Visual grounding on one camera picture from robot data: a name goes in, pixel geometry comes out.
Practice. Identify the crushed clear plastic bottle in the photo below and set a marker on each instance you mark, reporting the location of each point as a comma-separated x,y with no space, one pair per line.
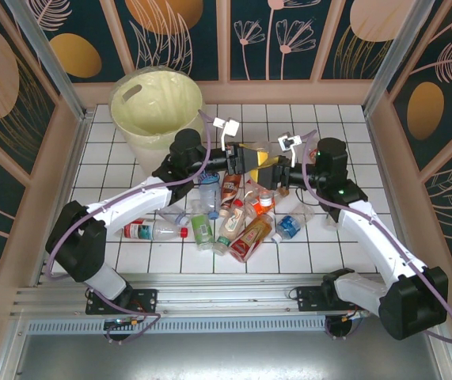
174,217

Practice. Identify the clear bottle green label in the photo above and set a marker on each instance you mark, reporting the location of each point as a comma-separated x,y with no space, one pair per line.
265,147

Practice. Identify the amber tea bottle red label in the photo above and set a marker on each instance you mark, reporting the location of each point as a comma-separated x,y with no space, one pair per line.
249,237

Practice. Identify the left black mount plate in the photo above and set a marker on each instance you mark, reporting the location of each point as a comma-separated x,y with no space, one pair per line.
146,301

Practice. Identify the red cola label bottle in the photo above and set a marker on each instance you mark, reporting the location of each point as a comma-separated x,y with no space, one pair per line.
251,192

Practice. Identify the clear bottle blue label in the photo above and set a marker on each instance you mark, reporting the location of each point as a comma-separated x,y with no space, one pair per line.
210,194

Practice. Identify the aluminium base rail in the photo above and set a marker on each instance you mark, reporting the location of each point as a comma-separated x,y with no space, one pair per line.
225,297

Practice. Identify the blue label water bottle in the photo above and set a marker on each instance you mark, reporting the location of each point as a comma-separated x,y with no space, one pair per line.
289,225

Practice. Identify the clear bottle brown cap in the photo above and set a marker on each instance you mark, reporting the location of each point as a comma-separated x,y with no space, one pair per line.
285,193

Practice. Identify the orange label plastic bottle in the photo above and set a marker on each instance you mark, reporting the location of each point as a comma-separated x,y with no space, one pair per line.
255,207

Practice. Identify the brown label plastic bottle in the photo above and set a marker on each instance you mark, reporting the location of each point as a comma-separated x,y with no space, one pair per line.
230,189

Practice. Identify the right black mount plate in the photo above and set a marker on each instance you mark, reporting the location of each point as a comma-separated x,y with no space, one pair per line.
308,299

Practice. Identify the cream plastic bin with liner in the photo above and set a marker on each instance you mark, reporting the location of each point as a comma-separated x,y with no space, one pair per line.
158,103

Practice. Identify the aluminium frame post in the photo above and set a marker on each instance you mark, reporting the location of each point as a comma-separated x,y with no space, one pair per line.
50,59
396,59

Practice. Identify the grey metal plate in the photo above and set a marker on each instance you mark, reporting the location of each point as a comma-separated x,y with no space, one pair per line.
225,356

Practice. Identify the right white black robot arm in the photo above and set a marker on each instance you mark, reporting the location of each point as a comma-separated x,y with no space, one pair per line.
372,237

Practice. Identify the black mount plate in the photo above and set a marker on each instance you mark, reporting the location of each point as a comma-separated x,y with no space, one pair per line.
308,299
146,301

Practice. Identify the green label plastic bottle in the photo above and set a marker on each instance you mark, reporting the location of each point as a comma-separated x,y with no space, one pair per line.
201,231

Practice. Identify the clear bottle red teal label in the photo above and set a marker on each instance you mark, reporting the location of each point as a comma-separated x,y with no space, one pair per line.
138,230

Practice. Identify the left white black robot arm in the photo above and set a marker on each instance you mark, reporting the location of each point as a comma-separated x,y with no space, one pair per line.
130,206

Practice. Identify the cream label plastic bottle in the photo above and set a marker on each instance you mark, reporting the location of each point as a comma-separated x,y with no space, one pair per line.
231,225

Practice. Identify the aluminium side rail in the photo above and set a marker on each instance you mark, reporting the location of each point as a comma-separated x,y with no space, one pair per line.
76,158
382,158

